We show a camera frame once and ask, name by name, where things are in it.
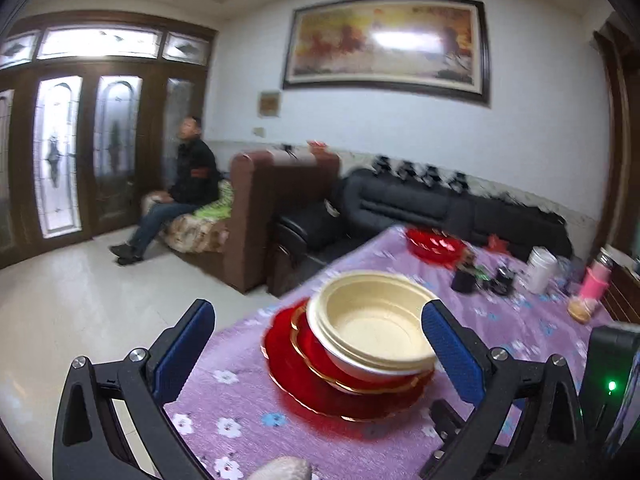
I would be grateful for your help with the wooden cabinet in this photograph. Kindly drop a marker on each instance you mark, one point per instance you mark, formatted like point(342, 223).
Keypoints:
point(625, 290)

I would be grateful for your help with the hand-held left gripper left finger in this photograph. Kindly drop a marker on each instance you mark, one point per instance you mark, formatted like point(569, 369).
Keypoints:
point(182, 355)

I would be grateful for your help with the framed wall painting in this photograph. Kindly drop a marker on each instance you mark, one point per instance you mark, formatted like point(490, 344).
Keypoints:
point(385, 42)

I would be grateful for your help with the white plastic jar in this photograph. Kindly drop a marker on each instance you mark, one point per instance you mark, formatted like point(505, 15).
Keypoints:
point(541, 270)

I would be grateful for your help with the black cylindrical container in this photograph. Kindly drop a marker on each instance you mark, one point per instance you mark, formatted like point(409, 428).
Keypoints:
point(462, 280)

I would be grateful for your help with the black leather sofa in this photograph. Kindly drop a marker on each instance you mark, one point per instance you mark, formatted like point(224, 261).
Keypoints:
point(400, 205)

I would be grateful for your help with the brown sofa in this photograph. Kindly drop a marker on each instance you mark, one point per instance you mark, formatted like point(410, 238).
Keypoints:
point(265, 200)

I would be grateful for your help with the small red ornament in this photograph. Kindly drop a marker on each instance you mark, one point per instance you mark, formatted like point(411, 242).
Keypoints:
point(497, 242)

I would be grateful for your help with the black electronic device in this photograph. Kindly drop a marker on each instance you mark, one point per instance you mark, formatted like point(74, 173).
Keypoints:
point(501, 280)

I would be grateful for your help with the red glass bowl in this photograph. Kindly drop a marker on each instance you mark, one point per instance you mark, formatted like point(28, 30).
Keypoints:
point(432, 247)

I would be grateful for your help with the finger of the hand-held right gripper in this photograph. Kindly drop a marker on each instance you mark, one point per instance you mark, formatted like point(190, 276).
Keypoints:
point(435, 466)
point(445, 417)

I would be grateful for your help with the floral sofa blanket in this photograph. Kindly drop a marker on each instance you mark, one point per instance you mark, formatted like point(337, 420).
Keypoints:
point(200, 227)

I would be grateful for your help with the black gripper on sofa back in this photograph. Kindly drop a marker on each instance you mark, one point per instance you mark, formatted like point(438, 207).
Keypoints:
point(460, 181)
point(407, 170)
point(383, 166)
point(432, 174)

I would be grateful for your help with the red scalloped gold-rimmed plate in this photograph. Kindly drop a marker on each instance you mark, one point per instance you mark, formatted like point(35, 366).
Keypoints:
point(315, 357)

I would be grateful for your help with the large red gold-rimmed plate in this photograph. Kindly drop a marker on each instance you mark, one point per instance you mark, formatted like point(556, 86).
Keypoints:
point(285, 360)

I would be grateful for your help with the red item on brown sofa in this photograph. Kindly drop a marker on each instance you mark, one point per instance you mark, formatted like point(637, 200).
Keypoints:
point(317, 146)

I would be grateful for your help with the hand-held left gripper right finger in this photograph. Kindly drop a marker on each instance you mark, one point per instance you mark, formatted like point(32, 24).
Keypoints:
point(452, 355)

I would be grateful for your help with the small brown bear toy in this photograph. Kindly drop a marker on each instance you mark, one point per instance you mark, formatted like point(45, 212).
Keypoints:
point(469, 258)

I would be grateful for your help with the wooden door frame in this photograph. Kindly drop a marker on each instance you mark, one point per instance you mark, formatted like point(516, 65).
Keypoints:
point(617, 135)

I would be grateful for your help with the pink bottle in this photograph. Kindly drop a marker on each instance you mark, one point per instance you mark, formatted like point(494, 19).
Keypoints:
point(595, 280)

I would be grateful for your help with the small framed wall picture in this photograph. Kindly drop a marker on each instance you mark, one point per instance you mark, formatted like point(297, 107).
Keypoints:
point(270, 104)

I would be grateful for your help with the purple floral tablecloth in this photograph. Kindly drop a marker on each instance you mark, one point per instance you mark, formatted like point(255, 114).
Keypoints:
point(510, 320)

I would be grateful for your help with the wooden glass-panel door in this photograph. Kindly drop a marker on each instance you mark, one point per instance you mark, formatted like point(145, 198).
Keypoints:
point(90, 160)

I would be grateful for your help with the white bowl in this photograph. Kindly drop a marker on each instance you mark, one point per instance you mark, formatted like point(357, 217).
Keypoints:
point(345, 360)

